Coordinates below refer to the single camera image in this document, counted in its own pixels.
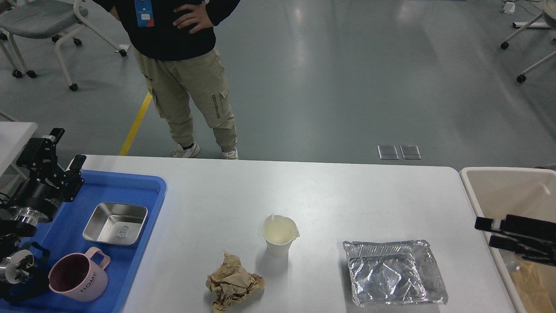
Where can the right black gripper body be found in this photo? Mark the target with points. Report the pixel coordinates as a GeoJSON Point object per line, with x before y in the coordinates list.
{"type": "Point", "coordinates": [534, 240]}

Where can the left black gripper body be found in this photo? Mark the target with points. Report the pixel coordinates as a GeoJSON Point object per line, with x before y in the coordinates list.
{"type": "Point", "coordinates": [38, 199]}

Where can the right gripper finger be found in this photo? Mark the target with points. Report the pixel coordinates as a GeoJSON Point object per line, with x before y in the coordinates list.
{"type": "Point", "coordinates": [489, 225]}
{"type": "Point", "coordinates": [504, 243]}

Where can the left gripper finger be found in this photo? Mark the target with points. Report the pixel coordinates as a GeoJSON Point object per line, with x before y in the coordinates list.
{"type": "Point", "coordinates": [39, 153]}
{"type": "Point", "coordinates": [72, 182]}

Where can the square stainless steel dish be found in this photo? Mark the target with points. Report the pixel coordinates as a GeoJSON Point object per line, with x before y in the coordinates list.
{"type": "Point", "coordinates": [115, 223]}

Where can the pink HOME mug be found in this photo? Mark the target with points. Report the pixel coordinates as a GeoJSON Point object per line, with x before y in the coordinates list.
{"type": "Point", "coordinates": [80, 276]}

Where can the aluminium foil container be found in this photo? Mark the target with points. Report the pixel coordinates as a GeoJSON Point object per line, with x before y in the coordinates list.
{"type": "Point", "coordinates": [394, 273]}

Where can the white paper cup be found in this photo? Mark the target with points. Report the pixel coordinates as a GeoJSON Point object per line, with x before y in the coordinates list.
{"type": "Point", "coordinates": [279, 232]}

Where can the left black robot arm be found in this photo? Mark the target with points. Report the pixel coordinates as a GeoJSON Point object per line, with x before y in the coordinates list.
{"type": "Point", "coordinates": [23, 265]}

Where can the person's right hand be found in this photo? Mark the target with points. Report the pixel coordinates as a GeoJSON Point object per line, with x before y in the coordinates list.
{"type": "Point", "coordinates": [114, 10]}

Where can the person's left hand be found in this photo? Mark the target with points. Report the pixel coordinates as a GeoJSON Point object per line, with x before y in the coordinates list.
{"type": "Point", "coordinates": [196, 15]}

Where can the white side table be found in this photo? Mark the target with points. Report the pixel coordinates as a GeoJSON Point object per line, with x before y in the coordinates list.
{"type": "Point", "coordinates": [13, 138]}

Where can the brown paper in bin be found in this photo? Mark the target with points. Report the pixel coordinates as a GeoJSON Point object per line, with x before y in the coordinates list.
{"type": "Point", "coordinates": [535, 284]}

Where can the blue plastic tray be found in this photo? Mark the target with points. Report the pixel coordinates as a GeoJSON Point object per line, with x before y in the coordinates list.
{"type": "Point", "coordinates": [63, 236]}

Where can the silver floor plate right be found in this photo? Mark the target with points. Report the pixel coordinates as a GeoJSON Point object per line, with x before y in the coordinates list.
{"type": "Point", "coordinates": [410, 152]}

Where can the silver floor plate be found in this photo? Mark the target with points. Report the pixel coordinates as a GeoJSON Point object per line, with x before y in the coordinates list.
{"type": "Point", "coordinates": [388, 152]}
{"type": "Point", "coordinates": [410, 152]}

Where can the silver floor plate left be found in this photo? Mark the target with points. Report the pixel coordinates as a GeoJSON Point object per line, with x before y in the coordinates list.
{"type": "Point", "coordinates": [388, 152]}

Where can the grey office chair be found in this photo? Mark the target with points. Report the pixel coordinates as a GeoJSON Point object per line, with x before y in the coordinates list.
{"type": "Point", "coordinates": [42, 19]}

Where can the person in black sweater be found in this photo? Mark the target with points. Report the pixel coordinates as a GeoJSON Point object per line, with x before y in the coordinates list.
{"type": "Point", "coordinates": [179, 67]}

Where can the blue ID badge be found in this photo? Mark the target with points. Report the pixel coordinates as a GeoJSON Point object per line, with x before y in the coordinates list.
{"type": "Point", "coordinates": [144, 13]}

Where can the crumpled brown paper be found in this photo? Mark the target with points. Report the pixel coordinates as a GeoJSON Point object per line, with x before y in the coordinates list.
{"type": "Point", "coordinates": [232, 284]}

